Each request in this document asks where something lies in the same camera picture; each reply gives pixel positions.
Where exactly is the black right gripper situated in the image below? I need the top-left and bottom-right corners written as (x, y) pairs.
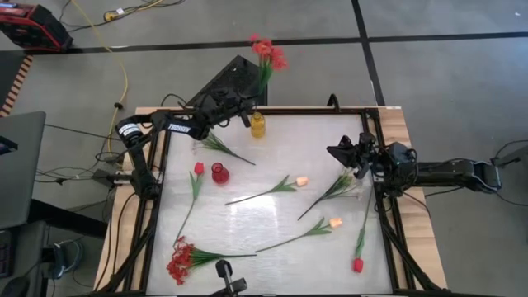
top-left (327, 131), bottom-right (379, 181)

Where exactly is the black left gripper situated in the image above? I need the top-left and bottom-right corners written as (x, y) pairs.
top-left (201, 87), bottom-right (262, 129)

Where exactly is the white artificial flower bunch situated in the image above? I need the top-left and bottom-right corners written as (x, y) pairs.
top-left (193, 130), bottom-right (257, 167)
top-left (296, 171), bottom-right (364, 222)

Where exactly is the peach artificial tulip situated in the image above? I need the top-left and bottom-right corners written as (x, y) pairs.
top-left (224, 175), bottom-right (310, 206)
top-left (254, 216), bottom-right (344, 254)

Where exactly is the red artificial flower bunch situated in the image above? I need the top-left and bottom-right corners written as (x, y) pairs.
top-left (248, 32), bottom-right (290, 100)
top-left (166, 235), bottom-right (257, 286)

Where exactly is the red artificial tulip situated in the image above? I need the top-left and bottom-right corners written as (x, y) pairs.
top-left (172, 161), bottom-right (206, 248)
top-left (351, 187), bottom-right (375, 274)

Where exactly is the yellow glass vase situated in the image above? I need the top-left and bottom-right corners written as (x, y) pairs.
top-left (250, 111), bottom-right (266, 139)

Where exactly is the red glass vase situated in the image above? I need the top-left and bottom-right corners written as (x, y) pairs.
top-left (210, 162), bottom-right (231, 186)

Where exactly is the black perforated box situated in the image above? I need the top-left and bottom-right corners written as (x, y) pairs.
top-left (185, 54), bottom-right (268, 109)

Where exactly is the black power adapter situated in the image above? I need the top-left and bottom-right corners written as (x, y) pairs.
top-left (91, 167), bottom-right (125, 189)

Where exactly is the black desk base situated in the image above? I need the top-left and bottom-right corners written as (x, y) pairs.
top-left (26, 199), bottom-right (109, 239)

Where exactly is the red and black case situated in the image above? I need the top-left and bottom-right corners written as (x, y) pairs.
top-left (0, 2), bottom-right (74, 54)

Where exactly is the black orange striped mat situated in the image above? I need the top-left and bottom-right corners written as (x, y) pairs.
top-left (0, 54), bottom-right (34, 119)

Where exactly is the grey desk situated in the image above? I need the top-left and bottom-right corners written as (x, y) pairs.
top-left (0, 110), bottom-right (47, 230)

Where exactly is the blue and black headset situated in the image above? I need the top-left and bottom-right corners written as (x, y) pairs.
top-left (49, 240), bottom-right (85, 281)

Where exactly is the black cable loop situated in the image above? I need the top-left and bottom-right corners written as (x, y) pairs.
top-left (326, 93), bottom-right (343, 113)

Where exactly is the black leader arm handle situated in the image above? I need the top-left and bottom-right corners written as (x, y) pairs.
top-left (210, 258), bottom-right (249, 297)

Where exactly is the yellow floor cable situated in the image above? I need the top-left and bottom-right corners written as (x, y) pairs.
top-left (69, 0), bottom-right (166, 154)

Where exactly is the black floor cable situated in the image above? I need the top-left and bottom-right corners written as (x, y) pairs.
top-left (43, 122), bottom-right (125, 144)

